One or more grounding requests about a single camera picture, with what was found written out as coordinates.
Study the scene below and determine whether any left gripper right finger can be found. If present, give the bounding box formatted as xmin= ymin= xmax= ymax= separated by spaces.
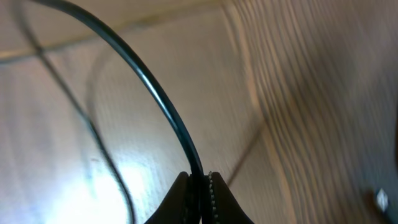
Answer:
xmin=201 ymin=172 xmax=254 ymax=224

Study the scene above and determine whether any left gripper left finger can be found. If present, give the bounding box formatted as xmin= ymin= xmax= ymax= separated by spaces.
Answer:
xmin=145 ymin=172 xmax=200 ymax=224

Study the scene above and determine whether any black usb cable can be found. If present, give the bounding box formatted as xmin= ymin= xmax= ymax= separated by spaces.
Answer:
xmin=30 ymin=0 xmax=206 ymax=187

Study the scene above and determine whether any thin black cable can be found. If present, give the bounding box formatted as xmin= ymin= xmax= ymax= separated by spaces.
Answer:
xmin=12 ymin=0 xmax=137 ymax=224

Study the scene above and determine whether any brown cardboard panel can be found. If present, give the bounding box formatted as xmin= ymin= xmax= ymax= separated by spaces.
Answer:
xmin=1 ymin=1 xmax=217 ymax=63

